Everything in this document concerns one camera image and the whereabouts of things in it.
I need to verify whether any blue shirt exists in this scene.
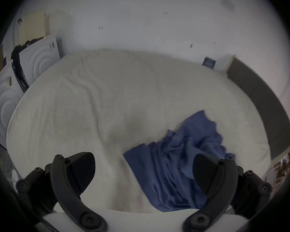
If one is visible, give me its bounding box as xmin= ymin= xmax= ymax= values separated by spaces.
xmin=123 ymin=110 xmax=235 ymax=212

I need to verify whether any beige slatted panel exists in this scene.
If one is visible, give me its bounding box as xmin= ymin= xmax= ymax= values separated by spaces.
xmin=18 ymin=9 xmax=50 ymax=46

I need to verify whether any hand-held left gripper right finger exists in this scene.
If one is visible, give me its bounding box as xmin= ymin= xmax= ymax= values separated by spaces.
xmin=182 ymin=153 xmax=272 ymax=232

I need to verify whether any dark grey padded headboard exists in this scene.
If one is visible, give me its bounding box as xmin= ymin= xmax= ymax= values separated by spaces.
xmin=227 ymin=57 xmax=290 ymax=160

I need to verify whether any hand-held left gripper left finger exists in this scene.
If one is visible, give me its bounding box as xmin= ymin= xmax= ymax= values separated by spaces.
xmin=16 ymin=152 xmax=108 ymax=232

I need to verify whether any small blue box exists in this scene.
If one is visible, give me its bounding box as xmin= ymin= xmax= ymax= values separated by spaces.
xmin=203 ymin=57 xmax=217 ymax=68

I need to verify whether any bed with beige sheet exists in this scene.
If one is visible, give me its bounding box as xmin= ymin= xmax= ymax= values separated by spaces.
xmin=6 ymin=48 xmax=271 ymax=213

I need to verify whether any white washing machine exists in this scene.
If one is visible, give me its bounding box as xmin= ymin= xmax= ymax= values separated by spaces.
xmin=19 ymin=35 xmax=61 ymax=87
xmin=0 ymin=62 xmax=24 ymax=150

